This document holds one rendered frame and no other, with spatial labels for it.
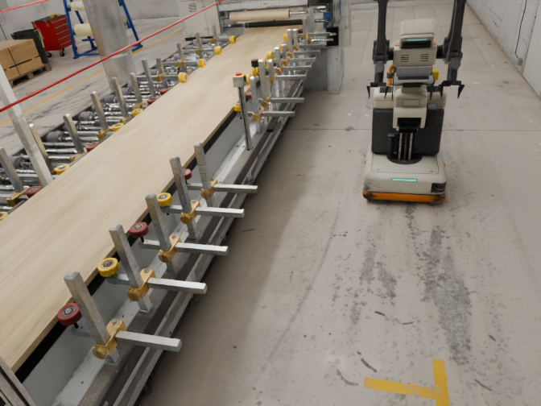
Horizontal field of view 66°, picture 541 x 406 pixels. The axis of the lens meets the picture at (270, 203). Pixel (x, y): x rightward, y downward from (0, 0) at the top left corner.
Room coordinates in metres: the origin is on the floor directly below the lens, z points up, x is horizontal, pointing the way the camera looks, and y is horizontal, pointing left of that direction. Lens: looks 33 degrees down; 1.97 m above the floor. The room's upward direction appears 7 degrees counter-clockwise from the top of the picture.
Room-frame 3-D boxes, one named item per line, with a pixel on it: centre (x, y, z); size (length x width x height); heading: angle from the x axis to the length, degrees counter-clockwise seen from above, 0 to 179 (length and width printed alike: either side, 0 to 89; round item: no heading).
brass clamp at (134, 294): (1.25, 0.56, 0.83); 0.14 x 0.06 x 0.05; 162
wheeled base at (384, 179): (3.01, -1.15, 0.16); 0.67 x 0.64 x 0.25; 162
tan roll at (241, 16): (5.77, -0.35, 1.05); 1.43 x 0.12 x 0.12; 72
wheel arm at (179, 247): (1.49, 0.42, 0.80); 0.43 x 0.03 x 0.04; 72
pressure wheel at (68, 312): (1.07, 0.77, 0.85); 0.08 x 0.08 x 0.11
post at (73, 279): (0.99, 0.64, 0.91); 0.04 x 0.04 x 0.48; 72
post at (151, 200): (1.47, 0.49, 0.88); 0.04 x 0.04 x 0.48; 72
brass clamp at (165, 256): (1.49, 0.48, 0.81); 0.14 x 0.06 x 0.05; 162
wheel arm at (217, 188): (1.96, 0.27, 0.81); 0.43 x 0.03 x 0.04; 72
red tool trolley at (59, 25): (10.48, 4.49, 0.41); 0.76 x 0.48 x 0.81; 169
